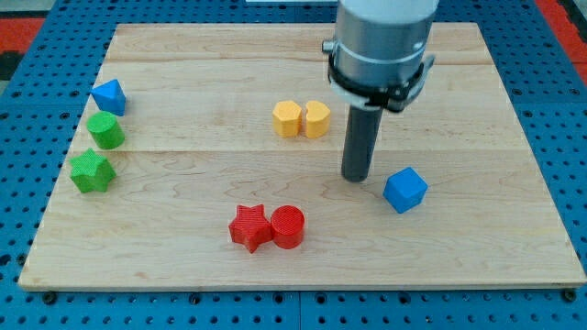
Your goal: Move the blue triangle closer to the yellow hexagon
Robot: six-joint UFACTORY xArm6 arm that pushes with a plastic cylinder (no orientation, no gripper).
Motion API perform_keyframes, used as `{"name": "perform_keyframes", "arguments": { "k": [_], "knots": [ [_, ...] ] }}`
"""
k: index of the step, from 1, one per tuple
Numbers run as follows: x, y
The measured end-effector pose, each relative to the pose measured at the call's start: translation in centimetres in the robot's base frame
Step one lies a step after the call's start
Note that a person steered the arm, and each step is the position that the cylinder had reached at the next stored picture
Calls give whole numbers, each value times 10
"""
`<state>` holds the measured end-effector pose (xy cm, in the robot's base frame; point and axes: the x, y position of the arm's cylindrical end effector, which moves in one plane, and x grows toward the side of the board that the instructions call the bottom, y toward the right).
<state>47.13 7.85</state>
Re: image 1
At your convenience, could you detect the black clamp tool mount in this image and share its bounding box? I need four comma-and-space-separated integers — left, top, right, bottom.
322, 39, 436, 113

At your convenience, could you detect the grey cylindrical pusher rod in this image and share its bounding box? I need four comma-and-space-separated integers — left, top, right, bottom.
341, 106, 382, 182

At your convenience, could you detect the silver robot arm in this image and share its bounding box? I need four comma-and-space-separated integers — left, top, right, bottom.
322, 0, 439, 182

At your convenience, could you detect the yellow hexagon block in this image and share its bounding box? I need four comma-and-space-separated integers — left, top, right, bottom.
272, 100, 302, 138

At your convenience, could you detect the blue triangle block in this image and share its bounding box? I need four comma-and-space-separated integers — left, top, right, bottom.
91, 79, 126, 116

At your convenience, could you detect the yellow heart block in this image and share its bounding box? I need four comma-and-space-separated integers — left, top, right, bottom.
305, 100, 331, 138

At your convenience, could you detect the blue cube block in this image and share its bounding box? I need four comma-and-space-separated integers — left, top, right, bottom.
382, 167, 428, 214

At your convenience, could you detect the red cylinder block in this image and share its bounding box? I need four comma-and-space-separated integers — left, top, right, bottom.
271, 205, 305, 249

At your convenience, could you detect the red star block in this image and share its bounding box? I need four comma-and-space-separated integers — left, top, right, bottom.
228, 204, 272, 253

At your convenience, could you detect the wooden board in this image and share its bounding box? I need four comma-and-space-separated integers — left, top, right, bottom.
18, 23, 586, 292

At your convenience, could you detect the green cylinder block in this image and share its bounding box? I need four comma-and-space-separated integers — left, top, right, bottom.
86, 111, 126, 149

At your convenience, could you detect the green star block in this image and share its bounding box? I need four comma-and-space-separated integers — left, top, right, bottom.
70, 148, 116, 193

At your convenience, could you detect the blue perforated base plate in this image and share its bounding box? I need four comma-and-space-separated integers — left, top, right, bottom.
1, 0, 586, 329

